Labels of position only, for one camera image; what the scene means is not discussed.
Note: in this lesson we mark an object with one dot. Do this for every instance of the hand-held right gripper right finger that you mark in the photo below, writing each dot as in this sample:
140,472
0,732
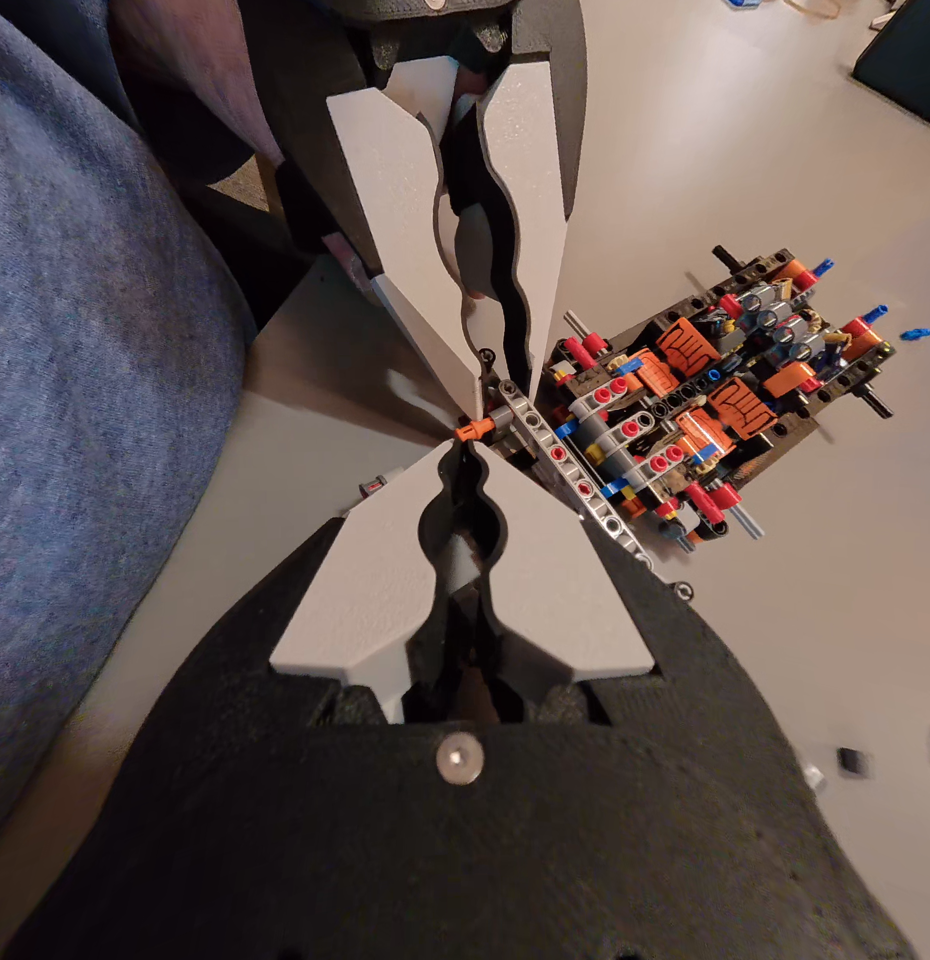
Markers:
570,600

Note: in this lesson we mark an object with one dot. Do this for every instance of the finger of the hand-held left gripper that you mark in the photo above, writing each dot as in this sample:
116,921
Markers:
390,225
528,187

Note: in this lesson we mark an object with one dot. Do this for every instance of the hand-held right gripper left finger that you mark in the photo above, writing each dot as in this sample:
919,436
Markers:
360,600

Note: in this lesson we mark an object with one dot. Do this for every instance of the grey lego liftarm orange pin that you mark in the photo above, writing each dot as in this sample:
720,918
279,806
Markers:
476,427

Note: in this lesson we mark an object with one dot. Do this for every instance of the multicoloured lego model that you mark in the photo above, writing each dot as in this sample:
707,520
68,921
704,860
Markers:
697,412

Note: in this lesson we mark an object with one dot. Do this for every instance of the person's left forearm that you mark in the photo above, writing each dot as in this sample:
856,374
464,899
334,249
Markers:
195,82

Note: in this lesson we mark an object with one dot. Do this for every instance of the light grey curved lego piece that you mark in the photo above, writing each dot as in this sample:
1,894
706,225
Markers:
812,775

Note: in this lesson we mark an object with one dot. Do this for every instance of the dark grey curved lego piece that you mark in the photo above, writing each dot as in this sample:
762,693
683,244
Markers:
853,761

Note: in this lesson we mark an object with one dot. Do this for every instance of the person's left hand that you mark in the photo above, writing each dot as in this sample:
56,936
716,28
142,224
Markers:
465,247

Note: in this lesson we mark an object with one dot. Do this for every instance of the person's blue sweater torso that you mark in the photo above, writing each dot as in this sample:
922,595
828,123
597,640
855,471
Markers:
97,375

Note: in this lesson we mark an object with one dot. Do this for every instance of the flat black box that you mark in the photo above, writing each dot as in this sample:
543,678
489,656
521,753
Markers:
903,60

